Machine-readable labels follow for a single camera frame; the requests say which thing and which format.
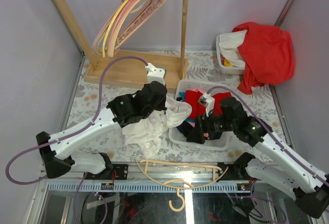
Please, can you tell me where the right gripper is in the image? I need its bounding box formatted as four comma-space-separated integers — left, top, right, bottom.
186, 108, 236, 145

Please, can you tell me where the white t shirt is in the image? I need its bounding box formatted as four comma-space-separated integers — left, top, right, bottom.
122, 96, 192, 159

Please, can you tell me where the peach plastic hanger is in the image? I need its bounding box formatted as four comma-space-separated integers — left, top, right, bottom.
135, 159, 229, 212

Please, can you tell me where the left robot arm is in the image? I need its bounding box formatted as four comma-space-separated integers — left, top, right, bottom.
36, 81, 167, 180

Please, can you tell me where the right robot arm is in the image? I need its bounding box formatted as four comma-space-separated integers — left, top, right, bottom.
188, 94, 328, 218

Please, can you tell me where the pink plastic hanger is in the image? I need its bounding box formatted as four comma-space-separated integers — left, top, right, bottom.
93, 0, 139, 55

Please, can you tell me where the yellow plastic hanger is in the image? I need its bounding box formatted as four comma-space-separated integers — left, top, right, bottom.
101, 0, 132, 58

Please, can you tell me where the peach hanger on rack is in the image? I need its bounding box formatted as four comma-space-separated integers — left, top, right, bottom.
101, 0, 167, 57

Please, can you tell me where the red t shirt on basket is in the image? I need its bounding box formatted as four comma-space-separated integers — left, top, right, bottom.
232, 22, 295, 95

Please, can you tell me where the pile of folded clothes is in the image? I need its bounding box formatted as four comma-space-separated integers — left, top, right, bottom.
176, 89, 222, 144

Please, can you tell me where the white front laundry basket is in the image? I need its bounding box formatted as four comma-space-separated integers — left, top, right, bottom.
169, 79, 229, 151

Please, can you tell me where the white laundry basket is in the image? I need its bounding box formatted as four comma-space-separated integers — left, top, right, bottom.
216, 30, 247, 75
169, 79, 229, 151

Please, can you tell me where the wooden clothes rack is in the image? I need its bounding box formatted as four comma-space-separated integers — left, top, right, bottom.
53, 0, 188, 92

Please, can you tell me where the white back laundry basket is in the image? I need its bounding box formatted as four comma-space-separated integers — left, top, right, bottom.
216, 30, 247, 75

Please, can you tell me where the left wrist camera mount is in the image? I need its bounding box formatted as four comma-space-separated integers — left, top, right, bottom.
145, 63, 167, 85

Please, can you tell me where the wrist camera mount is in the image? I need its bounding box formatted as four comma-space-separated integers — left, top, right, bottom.
145, 63, 167, 85
198, 92, 215, 117

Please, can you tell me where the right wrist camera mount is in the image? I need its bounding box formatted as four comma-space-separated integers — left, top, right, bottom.
198, 92, 215, 117

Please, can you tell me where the aluminium rail frame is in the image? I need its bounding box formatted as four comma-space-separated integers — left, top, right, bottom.
25, 161, 329, 224

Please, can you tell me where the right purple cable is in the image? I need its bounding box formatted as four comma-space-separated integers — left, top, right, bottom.
207, 85, 329, 222

